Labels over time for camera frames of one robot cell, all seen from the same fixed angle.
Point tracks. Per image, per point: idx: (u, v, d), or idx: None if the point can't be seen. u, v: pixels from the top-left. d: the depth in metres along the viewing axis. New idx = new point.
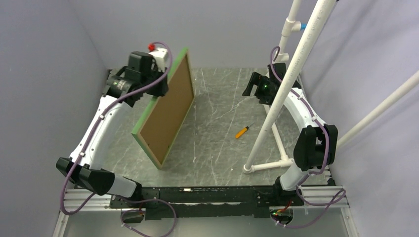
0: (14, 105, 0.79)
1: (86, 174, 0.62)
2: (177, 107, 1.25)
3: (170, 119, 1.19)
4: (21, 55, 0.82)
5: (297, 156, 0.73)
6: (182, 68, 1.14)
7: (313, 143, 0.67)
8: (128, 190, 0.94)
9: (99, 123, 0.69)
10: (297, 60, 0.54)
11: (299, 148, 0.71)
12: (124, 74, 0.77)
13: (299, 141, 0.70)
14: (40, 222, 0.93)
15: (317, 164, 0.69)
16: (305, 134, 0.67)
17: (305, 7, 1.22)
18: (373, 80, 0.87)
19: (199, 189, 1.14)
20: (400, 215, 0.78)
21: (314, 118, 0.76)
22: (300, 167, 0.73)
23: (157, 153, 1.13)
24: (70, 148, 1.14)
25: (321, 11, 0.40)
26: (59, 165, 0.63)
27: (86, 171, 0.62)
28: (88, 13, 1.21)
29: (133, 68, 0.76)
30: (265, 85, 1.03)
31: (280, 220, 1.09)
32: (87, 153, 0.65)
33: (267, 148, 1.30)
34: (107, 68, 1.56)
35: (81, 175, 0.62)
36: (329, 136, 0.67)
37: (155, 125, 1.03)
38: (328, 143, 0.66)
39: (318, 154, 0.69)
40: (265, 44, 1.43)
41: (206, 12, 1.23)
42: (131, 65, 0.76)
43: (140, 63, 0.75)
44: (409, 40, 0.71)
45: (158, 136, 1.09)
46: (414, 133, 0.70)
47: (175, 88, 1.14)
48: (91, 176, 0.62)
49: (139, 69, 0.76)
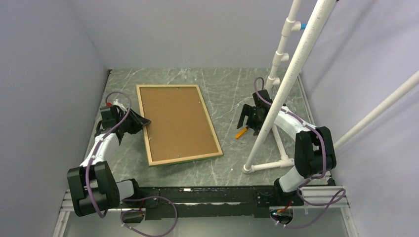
0: (13, 106, 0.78)
1: (101, 165, 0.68)
2: (190, 113, 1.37)
3: (190, 127, 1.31)
4: (20, 54, 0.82)
5: (299, 164, 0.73)
6: (151, 98, 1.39)
7: (310, 147, 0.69)
8: (128, 192, 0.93)
9: (101, 143, 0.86)
10: (297, 60, 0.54)
11: (299, 154, 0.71)
12: (103, 126, 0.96)
13: (297, 148, 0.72)
14: (40, 221, 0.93)
15: (320, 168, 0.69)
16: (300, 138, 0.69)
17: (305, 6, 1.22)
18: (374, 80, 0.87)
19: (199, 189, 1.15)
20: (400, 215, 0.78)
21: (304, 124, 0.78)
22: (304, 175, 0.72)
23: (205, 151, 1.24)
24: (69, 148, 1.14)
25: (321, 11, 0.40)
26: (71, 173, 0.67)
27: (99, 165, 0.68)
28: (88, 12, 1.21)
29: (108, 118, 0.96)
30: (254, 113, 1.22)
31: (280, 220, 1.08)
32: (96, 157, 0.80)
33: (267, 149, 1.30)
34: (107, 68, 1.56)
35: (96, 168, 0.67)
36: (323, 137, 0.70)
37: (170, 141, 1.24)
38: (324, 146, 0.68)
39: (319, 158, 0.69)
40: (265, 43, 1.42)
41: (206, 11, 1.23)
42: (105, 117, 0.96)
43: (112, 112, 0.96)
44: (409, 40, 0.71)
45: (187, 145, 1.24)
46: (413, 133, 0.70)
47: (162, 109, 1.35)
48: (105, 166, 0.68)
49: (113, 116, 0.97)
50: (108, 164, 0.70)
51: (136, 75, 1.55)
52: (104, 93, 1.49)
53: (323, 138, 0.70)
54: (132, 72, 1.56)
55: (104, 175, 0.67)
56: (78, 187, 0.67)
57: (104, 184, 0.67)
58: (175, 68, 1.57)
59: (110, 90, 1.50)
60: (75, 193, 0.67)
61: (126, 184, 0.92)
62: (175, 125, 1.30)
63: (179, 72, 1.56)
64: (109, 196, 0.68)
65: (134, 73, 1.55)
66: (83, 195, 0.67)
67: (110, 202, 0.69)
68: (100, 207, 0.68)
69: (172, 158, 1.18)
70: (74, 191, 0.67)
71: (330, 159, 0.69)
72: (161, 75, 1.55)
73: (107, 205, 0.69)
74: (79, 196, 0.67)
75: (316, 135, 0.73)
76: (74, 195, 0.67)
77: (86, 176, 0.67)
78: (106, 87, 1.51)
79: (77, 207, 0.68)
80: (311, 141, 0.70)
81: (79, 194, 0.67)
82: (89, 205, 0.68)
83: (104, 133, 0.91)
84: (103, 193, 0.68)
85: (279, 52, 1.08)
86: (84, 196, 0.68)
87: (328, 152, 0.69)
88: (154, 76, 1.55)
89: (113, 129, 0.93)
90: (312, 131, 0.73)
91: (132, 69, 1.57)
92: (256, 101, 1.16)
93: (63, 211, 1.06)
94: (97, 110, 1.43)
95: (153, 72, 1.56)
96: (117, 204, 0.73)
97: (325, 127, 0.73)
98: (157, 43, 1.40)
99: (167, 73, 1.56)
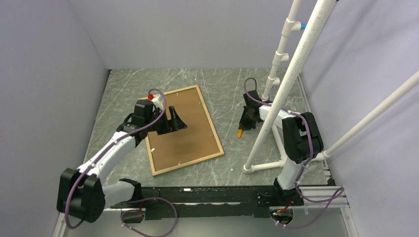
0: (13, 105, 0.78)
1: (91, 181, 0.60)
2: (190, 119, 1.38)
3: (191, 133, 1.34)
4: (20, 54, 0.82)
5: (288, 149, 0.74)
6: None
7: (296, 130, 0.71)
8: (127, 189, 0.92)
9: (111, 146, 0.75)
10: (297, 60, 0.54)
11: (286, 139, 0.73)
12: (131, 121, 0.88)
13: (284, 134, 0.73)
14: (40, 222, 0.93)
15: (309, 150, 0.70)
16: (286, 124, 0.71)
17: (305, 6, 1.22)
18: (374, 79, 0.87)
19: (199, 189, 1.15)
20: (399, 215, 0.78)
21: (289, 112, 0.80)
22: (294, 159, 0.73)
23: (206, 154, 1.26)
24: (69, 149, 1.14)
25: (321, 11, 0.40)
26: (64, 175, 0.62)
27: (92, 178, 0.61)
28: (88, 12, 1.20)
29: (138, 115, 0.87)
30: (246, 112, 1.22)
31: (280, 220, 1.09)
32: (96, 166, 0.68)
33: (267, 148, 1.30)
34: (107, 68, 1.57)
35: (86, 181, 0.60)
36: (307, 120, 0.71)
37: (170, 149, 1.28)
38: (308, 129, 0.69)
39: (306, 141, 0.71)
40: (265, 44, 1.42)
41: (206, 12, 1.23)
42: (136, 113, 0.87)
43: (145, 110, 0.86)
44: (409, 39, 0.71)
45: (187, 152, 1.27)
46: (413, 133, 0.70)
47: None
48: (96, 185, 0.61)
49: (144, 115, 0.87)
50: (101, 182, 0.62)
51: (136, 75, 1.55)
52: (104, 93, 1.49)
53: (308, 122, 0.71)
54: (132, 72, 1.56)
55: (90, 194, 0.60)
56: (64, 190, 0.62)
57: (85, 203, 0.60)
58: (175, 68, 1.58)
59: (110, 90, 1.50)
60: (60, 194, 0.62)
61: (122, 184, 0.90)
62: (176, 132, 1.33)
63: (179, 72, 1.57)
64: (85, 215, 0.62)
65: (134, 73, 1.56)
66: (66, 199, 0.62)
67: (87, 217, 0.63)
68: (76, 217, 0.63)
69: (172, 166, 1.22)
70: (61, 192, 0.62)
71: (318, 142, 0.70)
72: (161, 75, 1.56)
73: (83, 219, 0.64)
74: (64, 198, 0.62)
75: (301, 120, 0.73)
76: (59, 196, 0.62)
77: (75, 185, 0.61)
78: (106, 87, 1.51)
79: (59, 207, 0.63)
80: (295, 127, 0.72)
81: (63, 196, 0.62)
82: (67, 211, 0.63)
83: (121, 134, 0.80)
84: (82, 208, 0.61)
85: (279, 52, 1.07)
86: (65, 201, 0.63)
87: (314, 134, 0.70)
88: (154, 76, 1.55)
89: (135, 132, 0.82)
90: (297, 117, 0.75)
91: (132, 69, 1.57)
92: (247, 101, 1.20)
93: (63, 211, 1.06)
94: (97, 111, 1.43)
95: (153, 72, 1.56)
96: (95, 218, 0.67)
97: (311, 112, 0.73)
98: (157, 43, 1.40)
99: (167, 73, 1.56)
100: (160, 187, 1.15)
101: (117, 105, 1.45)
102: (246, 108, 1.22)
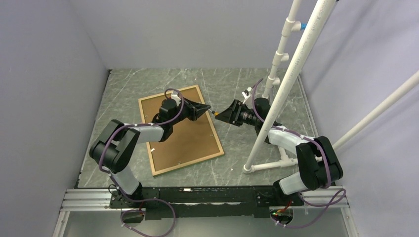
0: (13, 105, 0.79)
1: (133, 132, 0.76)
2: (200, 127, 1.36)
3: (191, 138, 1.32)
4: (20, 54, 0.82)
5: (306, 176, 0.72)
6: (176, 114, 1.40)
7: (313, 157, 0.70)
8: (128, 188, 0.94)
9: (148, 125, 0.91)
10: (297, 60, 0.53)
11: (304, 166, 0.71)
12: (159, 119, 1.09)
13: (300, 161, 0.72)
14: (40, 221, 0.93)
15: (327, 178, 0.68)
16: (301, 151, 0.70)
17: (305, 6, 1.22)
18: (374, 79, 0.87)
19: (199, 189, 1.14)
20: (400, 215, 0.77)
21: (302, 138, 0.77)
22: (313, 186, 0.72)
23: (205, 154, 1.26)
24: (69, 149, 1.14)
25: (322, 11, 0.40)
26: (112, 121, 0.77)
27: (132, 131, 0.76)
28: (88, 12, 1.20)
29: (163, 116, 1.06)
30: (246, 114, 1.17)
31: (280, 220, 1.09)
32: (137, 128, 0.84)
33: (267, 149, 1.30)
34: (107, 68, 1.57)
35: (129, 131, 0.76)
36: (323, 147, 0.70)
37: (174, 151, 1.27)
38: (325, 157, 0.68)
39: (323, 168, 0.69)
40: (265, 43, 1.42)
41: (206, 11, 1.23)
42: (161, 114, 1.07)
43: (168, 111, 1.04)
44: (410, 39, 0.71)
45: (190, 153, 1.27)
46: (413, 133, 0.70)
47: (183, 125, 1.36)
48: (136, 135, 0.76)
49: (168, 115, 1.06)
50: (138, 136, 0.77)
51: (136, 75, 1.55)
52: (104, 93, 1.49)
53: (324, 149, 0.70)
54: (132, 72, 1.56)
55: (131, 139, 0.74)
56: (107, 134, 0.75)
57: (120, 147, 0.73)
58: (175, 68, 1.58)
59: (110, 90, 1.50)
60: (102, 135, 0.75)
61: (131, 179, 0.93)
62: (192, 124, 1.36)
63: (179, 72, 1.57)
64: (116, 158, 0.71)
65: (134, 73, 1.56)
66: (105, 140, 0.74)
67: (113, 163, 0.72)
68: (104, 161, 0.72)
69: (173, 166, 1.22)
70: (103, 134, 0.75)
71: (336, 168, 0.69)
72: (161, 75, 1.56)
73: (110, 165, 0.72)
74: (102, 140, 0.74)
75: (316, 146, 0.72)
76: (99, 137, 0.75)
77: (118, 131, 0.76)
78: (106, 87, 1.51)
79: (92, 148, 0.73)
80: (312, 154, 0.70)
81: (104, 138, 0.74)
82: (99, 154, 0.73)
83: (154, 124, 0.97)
84: (113, 153, 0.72)
85: (279, 52, 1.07)
86: (103, 143, 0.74)
87: (332, 161, 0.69)
88: (154, 76, 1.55)
89: (162, 124, 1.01)
90: (312, 143, 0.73)
91: (132, 69, 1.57)
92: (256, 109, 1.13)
93: (63, 211, 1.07)
94: (97, 111, 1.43)
95: (153, 72, 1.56)
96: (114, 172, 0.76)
97: (325, 137, 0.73)
98: (157, 43, 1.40)
99: (166, 73, 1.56)
100: (160, 187, 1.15)
101: (117, 105, 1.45)
102: (245, 110, 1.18)
